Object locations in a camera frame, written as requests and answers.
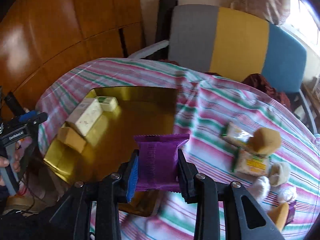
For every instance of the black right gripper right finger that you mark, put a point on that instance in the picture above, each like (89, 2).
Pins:
(185, 174)

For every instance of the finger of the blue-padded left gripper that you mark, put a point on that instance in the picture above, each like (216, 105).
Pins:
(27, 116)

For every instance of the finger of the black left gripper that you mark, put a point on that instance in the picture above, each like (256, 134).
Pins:
(37, 118)

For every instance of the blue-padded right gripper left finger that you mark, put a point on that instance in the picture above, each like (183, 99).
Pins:
(132, 176)

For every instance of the purple snack packet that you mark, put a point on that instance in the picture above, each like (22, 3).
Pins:
(291, 213)
(158, 160)

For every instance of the yellow sponge block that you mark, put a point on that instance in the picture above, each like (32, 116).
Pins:
(279, 215)
(71, 138)

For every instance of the green and white small box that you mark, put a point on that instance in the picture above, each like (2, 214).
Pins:
(107, 103)

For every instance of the white plastic bag ball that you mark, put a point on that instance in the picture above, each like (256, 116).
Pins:
(287, 195)
(260, 188)

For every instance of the person's left hand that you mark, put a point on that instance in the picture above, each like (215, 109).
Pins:
(10, 166)

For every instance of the white tall carton box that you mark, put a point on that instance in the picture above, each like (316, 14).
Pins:
(85, 115)

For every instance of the green yellow cracker packet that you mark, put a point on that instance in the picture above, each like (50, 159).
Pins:
(235, 135)

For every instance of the gold metal tin box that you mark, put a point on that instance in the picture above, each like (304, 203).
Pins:
(110, 142)

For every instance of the brown sponge block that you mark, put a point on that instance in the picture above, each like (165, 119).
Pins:
(264, 142)

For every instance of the orange wooden wardrobe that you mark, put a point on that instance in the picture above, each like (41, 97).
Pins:
(41, 40)

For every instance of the rolled white towel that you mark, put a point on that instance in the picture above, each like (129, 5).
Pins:
(279, 173)

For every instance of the dark red cloth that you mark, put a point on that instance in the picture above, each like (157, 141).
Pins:
(258, 82)

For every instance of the grey yellow blue chair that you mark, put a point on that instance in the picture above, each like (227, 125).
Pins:
(235, 44)

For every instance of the black rolled mat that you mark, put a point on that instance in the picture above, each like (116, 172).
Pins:
(164, 16)

